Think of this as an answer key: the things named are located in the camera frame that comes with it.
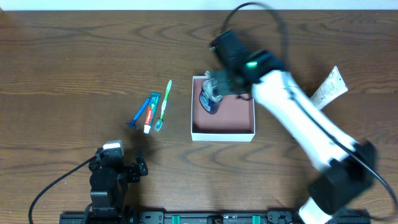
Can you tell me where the white lotion tube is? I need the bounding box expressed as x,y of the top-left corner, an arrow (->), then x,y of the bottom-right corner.
310,66 -> 348,110

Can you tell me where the blue disposable razor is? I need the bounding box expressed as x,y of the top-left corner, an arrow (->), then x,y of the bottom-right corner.
126,98 -> 150,129

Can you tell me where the clear pump soap bottle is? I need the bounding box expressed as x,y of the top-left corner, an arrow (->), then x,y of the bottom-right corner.
199,79 -> 223,114

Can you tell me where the black mounting rail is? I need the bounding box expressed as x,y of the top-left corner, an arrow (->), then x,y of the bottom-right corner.
58,210 -> 373,224

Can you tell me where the green white toothbrush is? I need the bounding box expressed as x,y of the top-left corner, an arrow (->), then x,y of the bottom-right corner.
154,80 -> 172,131

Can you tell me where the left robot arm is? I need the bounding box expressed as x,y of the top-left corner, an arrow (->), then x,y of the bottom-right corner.
89,147 -> 148,218

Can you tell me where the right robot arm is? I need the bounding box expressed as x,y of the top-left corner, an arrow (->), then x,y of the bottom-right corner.
212,47 -> 377,223

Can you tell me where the white cardboard box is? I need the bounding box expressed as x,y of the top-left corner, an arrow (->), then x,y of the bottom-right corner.
190,76 -> 256,142

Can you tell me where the green red toothpaste tube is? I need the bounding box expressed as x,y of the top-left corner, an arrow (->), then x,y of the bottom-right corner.
144,92 -> 161,134

